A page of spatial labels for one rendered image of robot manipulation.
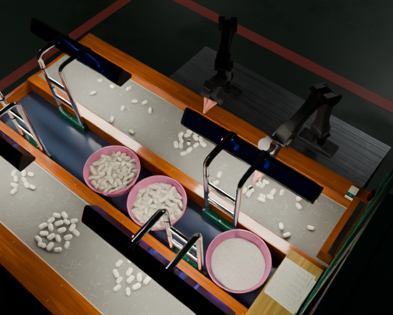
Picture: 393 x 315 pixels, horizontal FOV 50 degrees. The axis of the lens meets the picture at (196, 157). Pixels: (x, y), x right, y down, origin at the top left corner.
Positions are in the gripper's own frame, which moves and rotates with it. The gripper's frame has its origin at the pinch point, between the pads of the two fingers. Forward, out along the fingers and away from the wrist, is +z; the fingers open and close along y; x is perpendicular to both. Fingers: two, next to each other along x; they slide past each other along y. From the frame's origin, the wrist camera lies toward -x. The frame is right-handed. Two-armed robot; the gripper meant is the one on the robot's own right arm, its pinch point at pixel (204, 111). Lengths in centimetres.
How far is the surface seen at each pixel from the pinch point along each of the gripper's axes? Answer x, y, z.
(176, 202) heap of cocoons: -17.9, 15.8, 39.5
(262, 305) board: -31, 71, 49
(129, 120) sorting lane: -3.8, -33.5, 22.7
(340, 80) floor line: 158, 21, -56
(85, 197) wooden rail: -35, -17, 56
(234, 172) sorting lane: 0.6, 27.4, 17.6
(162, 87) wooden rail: 10.9, -33.1, 1.1
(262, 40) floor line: 160, -53, -58
